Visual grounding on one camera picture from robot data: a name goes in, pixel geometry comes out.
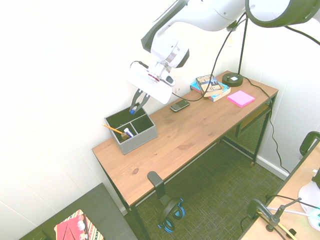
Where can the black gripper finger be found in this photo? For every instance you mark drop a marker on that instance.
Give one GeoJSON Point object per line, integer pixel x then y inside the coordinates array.
{"type": "Point", "coordinates": [144, 100]}
{"type": "Point", "coordinates": [136, 98]}

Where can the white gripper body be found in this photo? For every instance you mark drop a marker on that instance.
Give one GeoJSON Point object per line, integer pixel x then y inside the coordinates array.
{"type": "Point", "coordinates": [155, 91]}

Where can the white marker blue cap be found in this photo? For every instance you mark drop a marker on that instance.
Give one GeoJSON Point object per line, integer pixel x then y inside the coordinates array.
{"type": "Point", "coordinates": [132, 111]}

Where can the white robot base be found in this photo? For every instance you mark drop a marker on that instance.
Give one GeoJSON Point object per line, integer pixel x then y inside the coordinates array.
{"type": "Point", "coordinates": [310, 197]}

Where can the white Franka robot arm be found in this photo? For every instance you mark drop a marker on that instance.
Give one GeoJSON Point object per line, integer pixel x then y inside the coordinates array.
{"type": "Point", "coordinates": [200, 15]}

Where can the short white blue marker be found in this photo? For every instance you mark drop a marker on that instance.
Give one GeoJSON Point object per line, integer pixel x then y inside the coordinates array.
{"type": "Point", "coordinates": [128, 132]}

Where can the black keypad phone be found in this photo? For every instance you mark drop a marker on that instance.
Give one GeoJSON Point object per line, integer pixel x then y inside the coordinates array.
{"type": "Point", "coordinates": [180, 105]}

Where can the orange pencil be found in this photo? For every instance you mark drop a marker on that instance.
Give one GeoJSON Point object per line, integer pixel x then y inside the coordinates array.
{"type": "Point", "coordinates": [112, 128]}

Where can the blue paperback book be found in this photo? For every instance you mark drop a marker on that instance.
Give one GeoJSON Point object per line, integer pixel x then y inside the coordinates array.
{"type": "Point", "coordinates": [193, 86]}

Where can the small brown object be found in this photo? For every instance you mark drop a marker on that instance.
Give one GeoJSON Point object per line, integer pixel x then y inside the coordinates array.
{"type": "Point", "coordinates": [124, 136]}

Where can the grey fabric desk organizer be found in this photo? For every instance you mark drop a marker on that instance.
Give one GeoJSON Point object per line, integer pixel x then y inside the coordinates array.
{"type": "Point", "coordinates": [140, 142]}

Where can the tan paperback book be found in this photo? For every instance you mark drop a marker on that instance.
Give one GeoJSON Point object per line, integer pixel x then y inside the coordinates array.
{"type": "Point", "coordinates": [208, 85]}

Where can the black desk lamp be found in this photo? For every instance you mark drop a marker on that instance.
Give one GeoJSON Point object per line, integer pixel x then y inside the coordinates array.
{"type": "Point", "coordinates": [232, 80]}

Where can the black headphone hanger clamp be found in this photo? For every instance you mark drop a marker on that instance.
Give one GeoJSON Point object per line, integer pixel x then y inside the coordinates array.
{"type": "Point", "coordinates": [156, 178]}

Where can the pink sticky note pad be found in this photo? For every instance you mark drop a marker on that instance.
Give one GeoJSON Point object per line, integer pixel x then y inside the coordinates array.
{"type": "Point", "coordinates": [241, 98]}

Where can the black side table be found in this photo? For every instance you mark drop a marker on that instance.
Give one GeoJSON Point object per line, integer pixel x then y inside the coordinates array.
{"type": "Point", "coordinates": [112, 207]}

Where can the black blue headphones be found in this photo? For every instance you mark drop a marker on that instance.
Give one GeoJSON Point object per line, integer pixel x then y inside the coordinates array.
{"type": "Point", "coordinates": [178, 213]}

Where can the patterned cartoon notebook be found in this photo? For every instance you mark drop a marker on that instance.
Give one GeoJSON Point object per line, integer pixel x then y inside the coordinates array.
{"type": "Point", "coordinates": [93, 231]}

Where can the red paper folder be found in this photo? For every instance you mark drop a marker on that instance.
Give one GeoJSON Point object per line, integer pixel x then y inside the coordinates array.
{"type": "Point", "coordinates": [66, 230]}

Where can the black table clamp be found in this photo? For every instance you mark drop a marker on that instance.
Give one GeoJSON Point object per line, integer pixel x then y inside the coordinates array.
{"type": "Point", "coordinates": [260, 207]}

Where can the black curved clamp hook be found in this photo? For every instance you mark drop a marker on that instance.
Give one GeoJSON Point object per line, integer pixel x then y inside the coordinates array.
{"type": "Point", "coordinates": [306, 142]}

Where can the white teal device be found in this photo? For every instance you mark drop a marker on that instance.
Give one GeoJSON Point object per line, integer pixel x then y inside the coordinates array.
{"type": "Point", "coordinates": [315, 217]}

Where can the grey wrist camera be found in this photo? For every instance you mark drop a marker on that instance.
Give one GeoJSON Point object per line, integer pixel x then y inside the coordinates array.
{"type": "Point", "coordinates": [170, 80]}

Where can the wooden desk with black frame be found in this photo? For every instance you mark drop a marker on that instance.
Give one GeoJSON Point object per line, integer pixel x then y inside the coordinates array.
{"type": "Point", "coordinates": [260, 140]}

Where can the black camera stand rod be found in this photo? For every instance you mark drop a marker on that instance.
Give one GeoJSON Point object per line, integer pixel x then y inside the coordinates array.
{"type": "Point", "coordinates": [285, 207]}

